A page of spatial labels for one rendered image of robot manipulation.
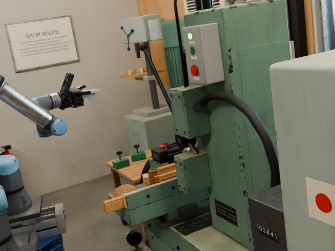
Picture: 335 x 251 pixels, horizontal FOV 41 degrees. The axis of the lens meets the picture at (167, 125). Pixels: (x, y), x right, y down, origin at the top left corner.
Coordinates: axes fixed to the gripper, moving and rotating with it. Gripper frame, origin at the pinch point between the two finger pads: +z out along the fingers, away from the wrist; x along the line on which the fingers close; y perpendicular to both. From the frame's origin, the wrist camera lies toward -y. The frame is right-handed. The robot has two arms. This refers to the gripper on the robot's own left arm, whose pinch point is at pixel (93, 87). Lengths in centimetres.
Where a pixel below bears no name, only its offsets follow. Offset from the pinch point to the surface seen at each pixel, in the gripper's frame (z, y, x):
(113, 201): -41, 20, 77
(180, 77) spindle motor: -11, -18, 81
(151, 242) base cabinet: -22, 49, 71
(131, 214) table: -37, 24, 82
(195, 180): -24, 10, 101
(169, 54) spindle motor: -11, -26, 76
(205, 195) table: -8, 26, 88
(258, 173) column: -17, 4, 120
